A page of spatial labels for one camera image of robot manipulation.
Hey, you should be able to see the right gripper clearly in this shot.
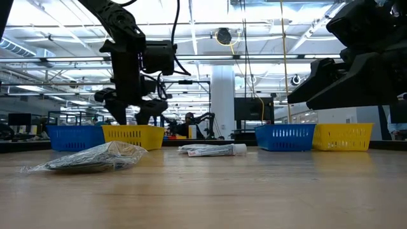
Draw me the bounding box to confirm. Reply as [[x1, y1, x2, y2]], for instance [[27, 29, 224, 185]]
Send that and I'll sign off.
[[287, 41, 407, 111]]

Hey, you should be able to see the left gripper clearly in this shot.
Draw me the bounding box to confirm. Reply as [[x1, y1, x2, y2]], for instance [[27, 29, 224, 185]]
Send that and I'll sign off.
[[94, 50, 169, 125]]

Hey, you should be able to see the yellow plastic basket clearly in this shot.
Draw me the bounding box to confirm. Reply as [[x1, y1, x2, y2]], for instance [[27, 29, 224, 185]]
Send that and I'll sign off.
[[101, 124, 165, 151], [312, 123, 375, 151]]

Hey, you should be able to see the blue plastic basket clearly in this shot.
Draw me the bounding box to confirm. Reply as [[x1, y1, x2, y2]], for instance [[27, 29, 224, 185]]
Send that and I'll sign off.
[[46, 125, 106, 152], [254, 123, 316, 152]]

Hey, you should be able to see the black monitor screen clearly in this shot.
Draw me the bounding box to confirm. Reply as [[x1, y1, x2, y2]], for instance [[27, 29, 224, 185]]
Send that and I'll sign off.
[[234, 97, 275, 121]]

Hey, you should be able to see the white building pillar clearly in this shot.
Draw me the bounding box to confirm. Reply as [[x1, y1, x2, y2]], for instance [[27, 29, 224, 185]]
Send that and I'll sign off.
[[210, 65, 236, 140]]

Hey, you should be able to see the white toothpaste tube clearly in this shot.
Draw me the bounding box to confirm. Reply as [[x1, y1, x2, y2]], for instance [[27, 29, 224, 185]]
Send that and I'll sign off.
[[186, 143, 248, 158]]

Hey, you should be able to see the small dark background monitor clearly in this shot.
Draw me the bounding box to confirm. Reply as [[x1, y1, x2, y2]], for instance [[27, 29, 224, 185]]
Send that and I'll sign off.
[[8, 113, 32, 127]]

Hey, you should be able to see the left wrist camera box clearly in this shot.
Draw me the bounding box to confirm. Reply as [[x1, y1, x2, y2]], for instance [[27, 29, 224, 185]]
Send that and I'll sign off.
[[142, 40, 177, 76]]

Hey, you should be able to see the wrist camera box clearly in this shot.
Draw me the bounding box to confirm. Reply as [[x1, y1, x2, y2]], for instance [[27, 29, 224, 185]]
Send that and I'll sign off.
[[142, 40, 177, 76], [326, 0, 407, 48]]

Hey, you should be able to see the long yellow cable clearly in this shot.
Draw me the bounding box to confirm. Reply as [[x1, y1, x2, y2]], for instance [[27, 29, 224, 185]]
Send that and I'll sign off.
[[279, 0, 293, 124]]

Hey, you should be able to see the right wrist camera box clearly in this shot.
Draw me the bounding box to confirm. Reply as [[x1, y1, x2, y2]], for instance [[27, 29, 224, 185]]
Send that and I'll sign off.
[[326, 0, 407, 48]]

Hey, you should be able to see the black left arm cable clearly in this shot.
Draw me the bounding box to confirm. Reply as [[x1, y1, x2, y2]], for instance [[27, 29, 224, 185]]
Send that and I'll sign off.
[[170, 0, 192, 77]]

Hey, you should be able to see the black ceiling cable reel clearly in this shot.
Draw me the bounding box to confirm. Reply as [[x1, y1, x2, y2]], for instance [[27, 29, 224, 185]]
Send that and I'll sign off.
[[217, 27, 232, 45]]

